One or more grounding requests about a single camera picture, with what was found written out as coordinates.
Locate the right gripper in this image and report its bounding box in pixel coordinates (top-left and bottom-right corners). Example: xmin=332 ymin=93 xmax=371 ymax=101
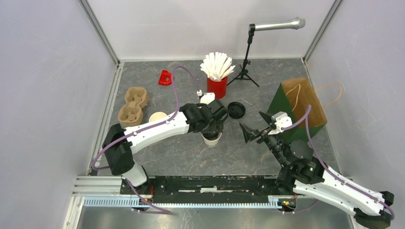
xmin=238 ymin=111 xmax=289 ymax=168

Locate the single white paper cup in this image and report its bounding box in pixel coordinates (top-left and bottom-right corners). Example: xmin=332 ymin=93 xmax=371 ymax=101
xmin=202 ymin=133 xmax=222 ymax=147

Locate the white paper cup stack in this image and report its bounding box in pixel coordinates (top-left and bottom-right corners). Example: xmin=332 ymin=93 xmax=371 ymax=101
xmin=149 ymin=112 xmax=167 ymax=122

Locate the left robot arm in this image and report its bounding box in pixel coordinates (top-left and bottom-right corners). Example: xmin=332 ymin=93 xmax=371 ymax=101
xmin=101 ymin=99 xmax=228 ymax=195

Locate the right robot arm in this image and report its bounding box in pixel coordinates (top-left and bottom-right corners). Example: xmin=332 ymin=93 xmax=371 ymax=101
xmin=240 ymin=112 xmax=394 ymax=229

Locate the red cylindrical holder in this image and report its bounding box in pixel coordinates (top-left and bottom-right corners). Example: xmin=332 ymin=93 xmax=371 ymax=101
xmin=207 ymin=77 xmax=228 ymax=99

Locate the green paper bag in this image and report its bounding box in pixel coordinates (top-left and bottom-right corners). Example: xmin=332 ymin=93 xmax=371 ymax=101
xmin=267 ymin=78 xmax=343 ymax=143

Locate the black mini tripod stand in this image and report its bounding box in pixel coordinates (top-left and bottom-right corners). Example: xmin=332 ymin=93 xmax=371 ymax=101
xmin=227 ymin=24 xmax=259 ymax=87

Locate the red plastic letter d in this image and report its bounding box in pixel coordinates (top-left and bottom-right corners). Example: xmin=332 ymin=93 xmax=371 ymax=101
xmin=158 ymin=70 xmax=172 ymax=86

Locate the brown cardboard cup carrier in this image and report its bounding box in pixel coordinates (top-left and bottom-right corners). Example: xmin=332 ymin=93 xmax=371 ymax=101
xmin=117 ymin=87 xmax=149 ymax=127

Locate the silver microphone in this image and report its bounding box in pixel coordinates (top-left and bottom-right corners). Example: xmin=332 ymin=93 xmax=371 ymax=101
xmin=255 ymin=17 xmax=306 ymax=31

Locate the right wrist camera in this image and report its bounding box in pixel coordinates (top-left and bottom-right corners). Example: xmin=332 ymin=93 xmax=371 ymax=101
xmin=269 ymin=112 xmax=292 ymax=135

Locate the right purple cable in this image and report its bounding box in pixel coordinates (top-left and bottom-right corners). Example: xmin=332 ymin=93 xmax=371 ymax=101
xmin=281 ymin=104 xmax=396 ymax=220

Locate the purple cable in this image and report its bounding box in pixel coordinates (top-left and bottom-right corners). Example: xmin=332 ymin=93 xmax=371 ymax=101
xmin=92 ymin=65 xmax=203 ymax=171
xmin=281 ymin=104 xmax=396 ymax=220

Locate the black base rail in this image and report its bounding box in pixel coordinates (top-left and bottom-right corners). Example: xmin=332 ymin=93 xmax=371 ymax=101
xmin=136 ymin=175 xmax=294 ymax=204

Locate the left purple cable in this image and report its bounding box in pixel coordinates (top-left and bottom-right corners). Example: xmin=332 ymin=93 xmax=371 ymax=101
xmin=92 ymin=65 xmax=203 ymax=171

